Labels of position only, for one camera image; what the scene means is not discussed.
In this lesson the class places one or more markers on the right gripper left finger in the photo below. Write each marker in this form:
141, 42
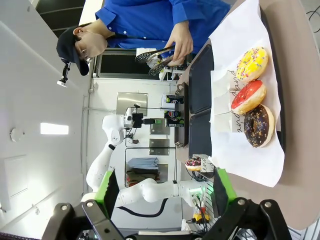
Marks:
105, 195

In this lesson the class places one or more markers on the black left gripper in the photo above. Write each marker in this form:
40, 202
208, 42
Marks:
138, 120

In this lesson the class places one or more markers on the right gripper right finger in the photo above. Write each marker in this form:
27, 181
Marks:
226, 197

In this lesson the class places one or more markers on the black Pepsi can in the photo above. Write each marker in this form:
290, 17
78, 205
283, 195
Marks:
172, 114
175, 123
175, 99

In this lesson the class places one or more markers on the doughnut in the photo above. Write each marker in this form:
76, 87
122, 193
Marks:
220, 83
206, 163
223, 106

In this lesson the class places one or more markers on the chocolate donut pink sprinkles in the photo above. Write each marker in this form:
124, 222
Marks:
193, 163

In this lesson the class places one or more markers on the metal serving tongs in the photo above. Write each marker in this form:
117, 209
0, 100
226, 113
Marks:
143, 57

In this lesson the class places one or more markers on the white script-print donut box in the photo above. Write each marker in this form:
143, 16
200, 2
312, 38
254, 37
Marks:
225, 123

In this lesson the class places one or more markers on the chocolate donut with nuts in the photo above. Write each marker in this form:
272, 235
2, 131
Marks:
260, 125

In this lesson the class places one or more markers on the red glazed donut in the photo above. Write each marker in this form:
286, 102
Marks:
247, 97

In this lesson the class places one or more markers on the yellow sprinkled donut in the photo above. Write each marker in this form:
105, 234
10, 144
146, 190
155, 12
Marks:
252, 63

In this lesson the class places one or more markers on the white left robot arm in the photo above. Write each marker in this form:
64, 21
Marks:
150, 192

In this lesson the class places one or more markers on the person's left forearm blue sleeve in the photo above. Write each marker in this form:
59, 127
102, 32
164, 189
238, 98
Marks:
200, 10

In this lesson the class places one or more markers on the person's left hand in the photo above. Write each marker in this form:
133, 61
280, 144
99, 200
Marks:
183, 42

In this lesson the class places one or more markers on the thin black stand pole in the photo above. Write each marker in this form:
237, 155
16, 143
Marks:
155, 108

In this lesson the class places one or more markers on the white paper sheet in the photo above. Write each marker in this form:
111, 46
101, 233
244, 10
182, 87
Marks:
237, 160

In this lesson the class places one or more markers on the olive folded garment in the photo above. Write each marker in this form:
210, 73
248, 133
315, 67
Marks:
142, 178

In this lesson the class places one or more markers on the blue-gray folded garment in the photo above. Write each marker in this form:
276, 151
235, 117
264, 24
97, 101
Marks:
143, 163

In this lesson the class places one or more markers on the black serving tray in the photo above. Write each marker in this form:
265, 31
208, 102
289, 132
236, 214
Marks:
200, 135
200, 82

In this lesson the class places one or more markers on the rectangular ceiling light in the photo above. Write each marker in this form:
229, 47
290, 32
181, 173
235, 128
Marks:
54, 128

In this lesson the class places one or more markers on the person in blue shirt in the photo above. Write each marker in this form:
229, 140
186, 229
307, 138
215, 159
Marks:
140, 22

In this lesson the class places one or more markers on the round smoke detector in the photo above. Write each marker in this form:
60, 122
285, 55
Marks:
16, 135

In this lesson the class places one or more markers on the black baseball cap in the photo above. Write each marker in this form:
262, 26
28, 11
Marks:
67, 47

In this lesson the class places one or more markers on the dark gray tray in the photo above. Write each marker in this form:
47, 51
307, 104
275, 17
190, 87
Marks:
265, 25

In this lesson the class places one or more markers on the metal wall plate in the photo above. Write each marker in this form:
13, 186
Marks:
160, 130
132, 100
159, 147

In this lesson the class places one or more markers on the head-mounted camera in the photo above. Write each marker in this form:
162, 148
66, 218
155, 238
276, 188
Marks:
64, 75

